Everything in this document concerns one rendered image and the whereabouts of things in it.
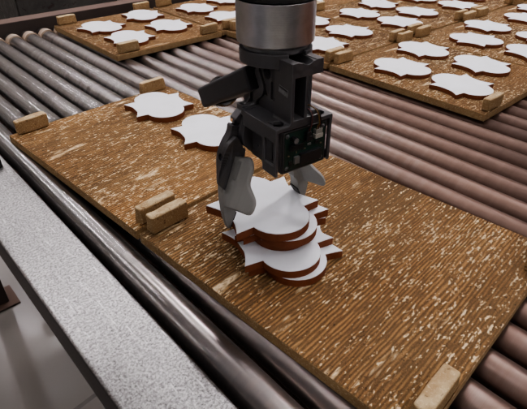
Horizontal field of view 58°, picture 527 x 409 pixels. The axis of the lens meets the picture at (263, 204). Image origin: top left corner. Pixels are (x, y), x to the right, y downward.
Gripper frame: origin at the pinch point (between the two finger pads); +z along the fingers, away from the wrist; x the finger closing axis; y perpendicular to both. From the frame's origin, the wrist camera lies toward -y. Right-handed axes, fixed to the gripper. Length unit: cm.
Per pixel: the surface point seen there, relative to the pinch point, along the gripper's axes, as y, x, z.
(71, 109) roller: -61, -7, 7
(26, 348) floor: -93, -33, 99
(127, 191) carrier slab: -21.1, -10.0, 5.7
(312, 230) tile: 6.6, 2.4, 1.0
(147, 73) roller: -74, 16, 8
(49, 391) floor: -72, -31, 99
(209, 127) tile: -31.2, 9.6, 4.5
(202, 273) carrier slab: 0.9, -9.4, 5.7
